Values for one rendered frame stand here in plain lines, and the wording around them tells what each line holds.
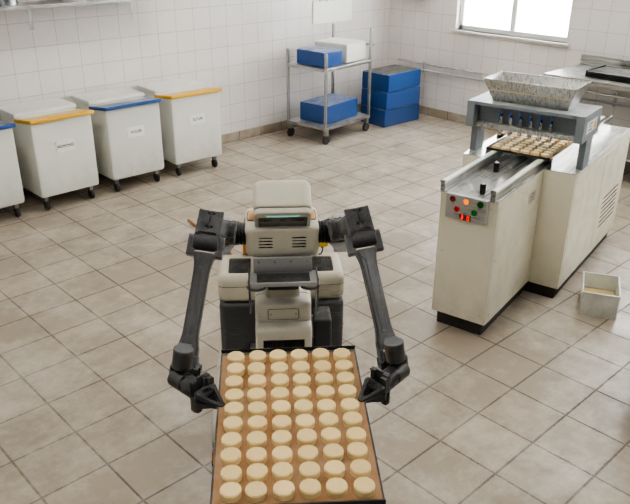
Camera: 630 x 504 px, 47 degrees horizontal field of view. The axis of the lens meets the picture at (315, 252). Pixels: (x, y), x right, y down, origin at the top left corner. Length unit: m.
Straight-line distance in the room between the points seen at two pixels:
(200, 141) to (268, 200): 4.31
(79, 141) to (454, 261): 3.39
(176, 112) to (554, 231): 3.57
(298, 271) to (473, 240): 1.55
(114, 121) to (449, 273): 3.34
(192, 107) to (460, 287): 3.45
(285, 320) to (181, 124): 4.08
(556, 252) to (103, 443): 2.84
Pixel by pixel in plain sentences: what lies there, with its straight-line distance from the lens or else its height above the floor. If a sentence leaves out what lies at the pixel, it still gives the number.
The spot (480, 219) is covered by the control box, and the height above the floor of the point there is 0.73.
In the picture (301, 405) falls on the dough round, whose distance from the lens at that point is 1.95.
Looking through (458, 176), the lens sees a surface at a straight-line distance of 4.13.
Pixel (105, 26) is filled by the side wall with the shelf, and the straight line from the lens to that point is 6.98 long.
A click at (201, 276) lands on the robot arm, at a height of 1.22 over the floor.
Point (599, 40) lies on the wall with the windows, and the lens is 7.90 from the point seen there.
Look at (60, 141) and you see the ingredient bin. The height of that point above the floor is 0.56.
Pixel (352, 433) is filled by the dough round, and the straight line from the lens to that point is 1.88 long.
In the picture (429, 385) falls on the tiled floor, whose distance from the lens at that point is 3.83.
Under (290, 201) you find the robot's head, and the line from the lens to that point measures 2.58.
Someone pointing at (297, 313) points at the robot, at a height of 0.78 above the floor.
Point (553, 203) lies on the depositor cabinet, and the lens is 4.58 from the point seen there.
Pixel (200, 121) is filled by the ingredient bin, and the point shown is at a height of 0.49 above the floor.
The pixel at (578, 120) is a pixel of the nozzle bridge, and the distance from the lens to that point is 4.41.
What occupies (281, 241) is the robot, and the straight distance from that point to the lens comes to 2.69.
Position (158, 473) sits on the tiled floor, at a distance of 3.33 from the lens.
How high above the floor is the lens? 2.18
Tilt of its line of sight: 25 degrees down
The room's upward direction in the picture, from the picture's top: straight up
